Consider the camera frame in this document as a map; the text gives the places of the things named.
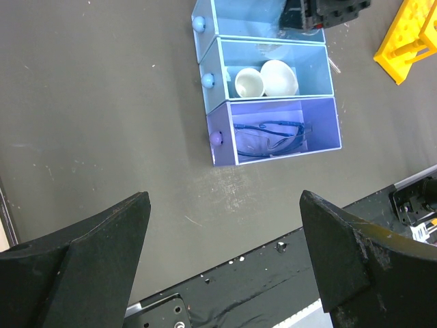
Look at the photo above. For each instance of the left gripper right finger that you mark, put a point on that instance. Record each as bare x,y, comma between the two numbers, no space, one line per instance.
367,275

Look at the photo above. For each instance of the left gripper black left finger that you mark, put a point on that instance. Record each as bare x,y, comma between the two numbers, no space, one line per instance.
78,276

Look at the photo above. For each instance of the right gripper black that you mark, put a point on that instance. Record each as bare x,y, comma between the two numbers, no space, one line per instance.
306,15

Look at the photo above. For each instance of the bent clear glass tube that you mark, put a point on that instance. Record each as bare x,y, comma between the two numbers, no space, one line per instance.
334,66

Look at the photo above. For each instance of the white round dish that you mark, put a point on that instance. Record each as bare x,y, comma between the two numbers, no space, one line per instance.
279,79

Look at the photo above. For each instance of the three-compartment blue organizer box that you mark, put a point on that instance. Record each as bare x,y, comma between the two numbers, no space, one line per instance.
232,35

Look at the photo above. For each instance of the small white plastic cup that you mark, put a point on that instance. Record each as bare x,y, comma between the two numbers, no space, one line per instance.
249,83

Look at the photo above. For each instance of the yellow test tube rack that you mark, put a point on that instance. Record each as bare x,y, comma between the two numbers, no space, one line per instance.
410,38

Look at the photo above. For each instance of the blue safety glasses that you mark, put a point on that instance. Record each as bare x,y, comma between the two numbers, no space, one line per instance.
271,138

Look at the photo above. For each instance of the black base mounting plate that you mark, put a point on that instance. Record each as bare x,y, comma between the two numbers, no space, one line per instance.
271,286

